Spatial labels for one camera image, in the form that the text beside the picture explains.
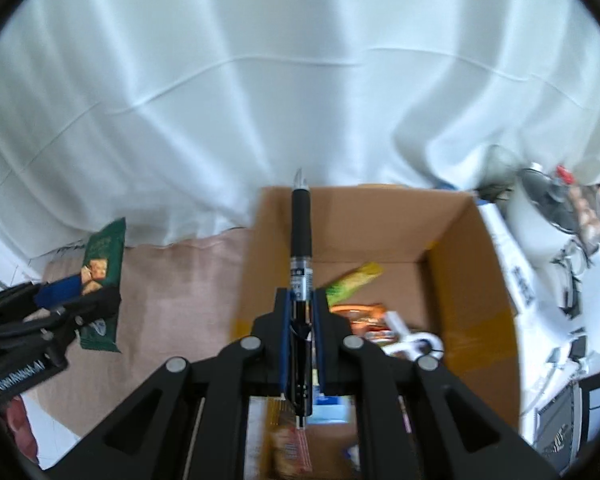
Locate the white rice cooker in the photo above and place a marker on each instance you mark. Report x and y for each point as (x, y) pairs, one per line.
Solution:
(535, 225)

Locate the yellow green toy packet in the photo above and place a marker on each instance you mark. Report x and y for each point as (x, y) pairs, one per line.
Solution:
(355, 280)

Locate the person's red clothing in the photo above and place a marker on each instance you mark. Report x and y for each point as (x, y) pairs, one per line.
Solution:
(20, 430)

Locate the green snack packet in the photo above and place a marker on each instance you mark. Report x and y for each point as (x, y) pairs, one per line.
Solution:
(102, 255)

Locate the red yellow snack packet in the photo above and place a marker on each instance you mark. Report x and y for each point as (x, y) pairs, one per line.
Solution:
(290, 450)

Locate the glass jar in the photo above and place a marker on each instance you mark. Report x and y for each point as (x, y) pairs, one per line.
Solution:
(500, 167)

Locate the white printed carton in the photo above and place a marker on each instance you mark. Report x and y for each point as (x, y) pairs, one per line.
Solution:
(505, 250)

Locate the pale tissue pack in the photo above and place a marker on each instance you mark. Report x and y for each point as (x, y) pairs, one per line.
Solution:
(332, 412)

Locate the black device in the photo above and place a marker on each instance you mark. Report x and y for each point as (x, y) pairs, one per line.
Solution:
(560, 425)

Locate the beige cloth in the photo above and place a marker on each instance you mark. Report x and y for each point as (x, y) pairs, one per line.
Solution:
(180, 300)

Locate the black pen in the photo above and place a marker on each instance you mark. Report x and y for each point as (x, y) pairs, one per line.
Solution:
(300, 230)

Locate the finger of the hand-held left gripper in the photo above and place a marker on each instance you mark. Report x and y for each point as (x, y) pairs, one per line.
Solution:
(55, 291)
(92, 305)

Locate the white curtain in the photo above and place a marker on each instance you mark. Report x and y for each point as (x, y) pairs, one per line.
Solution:
(280, 60)

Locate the cardboard box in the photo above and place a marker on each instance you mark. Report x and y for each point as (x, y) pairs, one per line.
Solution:
(370, 220)

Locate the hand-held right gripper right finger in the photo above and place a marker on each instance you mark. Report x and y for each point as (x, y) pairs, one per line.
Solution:
(318, 355)

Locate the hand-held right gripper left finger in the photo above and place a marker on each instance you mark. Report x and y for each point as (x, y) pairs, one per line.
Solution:
(281, 355)

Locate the brown eggs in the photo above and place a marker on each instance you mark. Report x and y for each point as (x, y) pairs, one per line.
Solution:
(587, 220)

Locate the white plastic tool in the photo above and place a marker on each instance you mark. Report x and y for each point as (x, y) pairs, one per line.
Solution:
(405, 342)

